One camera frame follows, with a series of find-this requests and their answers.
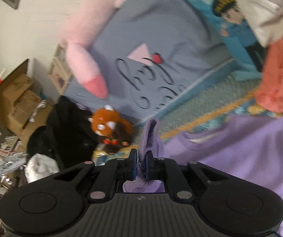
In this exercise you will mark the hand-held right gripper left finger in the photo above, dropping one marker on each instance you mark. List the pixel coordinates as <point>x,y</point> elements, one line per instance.
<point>132,165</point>

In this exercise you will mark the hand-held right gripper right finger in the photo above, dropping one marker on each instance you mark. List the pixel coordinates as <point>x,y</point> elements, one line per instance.
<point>147,165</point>

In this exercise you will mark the purple hoodie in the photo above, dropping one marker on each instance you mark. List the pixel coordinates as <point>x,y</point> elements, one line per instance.
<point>242,153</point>

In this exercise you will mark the red panda plush toy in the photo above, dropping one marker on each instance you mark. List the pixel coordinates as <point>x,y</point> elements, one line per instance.
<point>106,123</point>

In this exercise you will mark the black coat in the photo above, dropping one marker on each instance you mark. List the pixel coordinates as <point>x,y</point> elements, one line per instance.
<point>69,123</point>

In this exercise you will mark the blue quilted bedspread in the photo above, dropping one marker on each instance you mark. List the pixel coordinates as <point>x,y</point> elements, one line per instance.
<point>205,98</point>

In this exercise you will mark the white plastic bag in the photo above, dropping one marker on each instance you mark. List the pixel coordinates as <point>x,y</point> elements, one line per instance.
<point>41,167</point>

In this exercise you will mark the cardboard box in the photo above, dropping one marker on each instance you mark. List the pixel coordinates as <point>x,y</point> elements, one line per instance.
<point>20,98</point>

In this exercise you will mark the stack of papers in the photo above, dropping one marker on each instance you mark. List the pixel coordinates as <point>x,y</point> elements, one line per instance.
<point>0,145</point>

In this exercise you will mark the grey-blue script print pillow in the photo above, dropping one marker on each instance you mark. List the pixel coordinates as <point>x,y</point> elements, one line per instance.
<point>161,24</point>

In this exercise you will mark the pink plush toy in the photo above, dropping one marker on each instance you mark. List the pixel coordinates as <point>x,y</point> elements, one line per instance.
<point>87,29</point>

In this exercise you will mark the blue cartoon officer cushion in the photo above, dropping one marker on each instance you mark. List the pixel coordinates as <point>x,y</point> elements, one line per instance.
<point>235,34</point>

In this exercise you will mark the coral sweater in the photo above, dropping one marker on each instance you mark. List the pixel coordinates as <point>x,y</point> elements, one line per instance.
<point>279,79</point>

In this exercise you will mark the white shirt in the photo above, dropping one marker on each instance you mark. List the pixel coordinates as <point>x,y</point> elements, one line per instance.
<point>264,9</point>

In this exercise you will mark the white picture frame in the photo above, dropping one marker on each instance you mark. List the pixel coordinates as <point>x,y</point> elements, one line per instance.
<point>60,71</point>

